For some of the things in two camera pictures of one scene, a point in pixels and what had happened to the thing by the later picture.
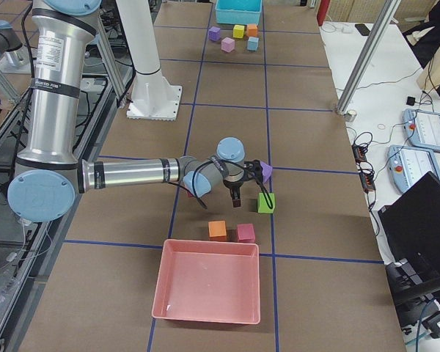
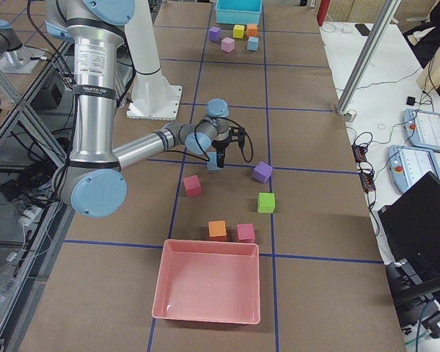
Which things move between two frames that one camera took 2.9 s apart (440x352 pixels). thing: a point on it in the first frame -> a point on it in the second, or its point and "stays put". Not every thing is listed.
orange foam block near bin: (252, 30) stays put
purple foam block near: (267, 171) stays put
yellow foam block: (238, 31) stays put
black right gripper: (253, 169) -> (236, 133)
